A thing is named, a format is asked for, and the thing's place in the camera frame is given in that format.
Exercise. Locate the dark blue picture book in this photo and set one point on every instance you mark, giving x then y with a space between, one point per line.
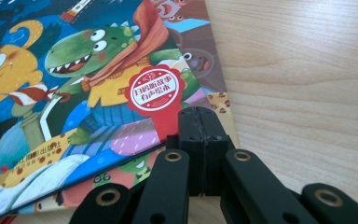
74 77

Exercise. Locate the red picture book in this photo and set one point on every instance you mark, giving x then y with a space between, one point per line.
3 220

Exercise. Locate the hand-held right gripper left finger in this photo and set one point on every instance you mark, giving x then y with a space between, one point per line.
195 140

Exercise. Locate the colourful monster picture book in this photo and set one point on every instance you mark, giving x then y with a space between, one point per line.
199 46

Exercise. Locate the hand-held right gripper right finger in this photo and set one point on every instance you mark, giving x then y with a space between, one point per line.
213 146

